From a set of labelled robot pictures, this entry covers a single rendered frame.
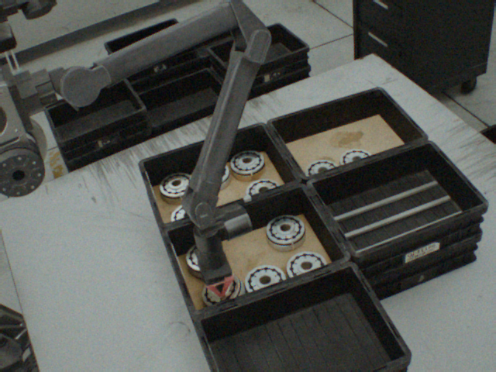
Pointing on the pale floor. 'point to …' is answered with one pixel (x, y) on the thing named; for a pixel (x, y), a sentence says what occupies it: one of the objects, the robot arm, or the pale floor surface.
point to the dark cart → (427, 39)
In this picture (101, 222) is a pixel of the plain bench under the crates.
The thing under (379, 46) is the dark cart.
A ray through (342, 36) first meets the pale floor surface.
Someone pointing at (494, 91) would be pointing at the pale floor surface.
